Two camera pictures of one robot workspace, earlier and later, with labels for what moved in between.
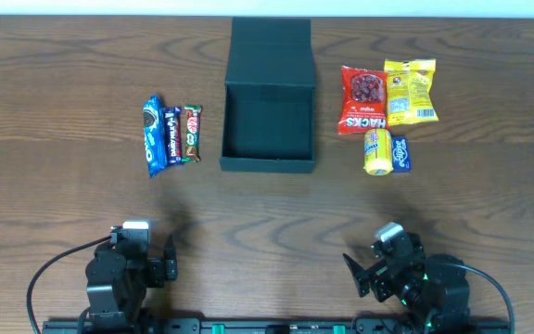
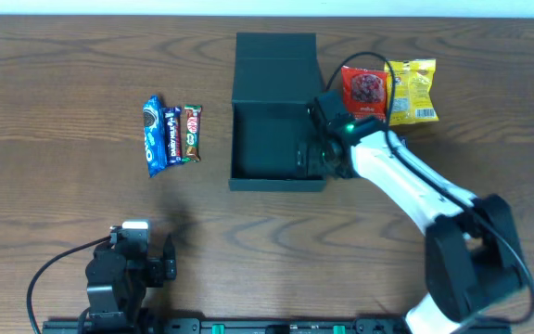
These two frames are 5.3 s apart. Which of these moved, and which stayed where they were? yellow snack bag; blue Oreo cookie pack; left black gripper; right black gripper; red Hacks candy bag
Moved: right black gripper
Stayed: yellow snack bag; left black gripper; red Hacks candy bag; blue Oreo cookie pack
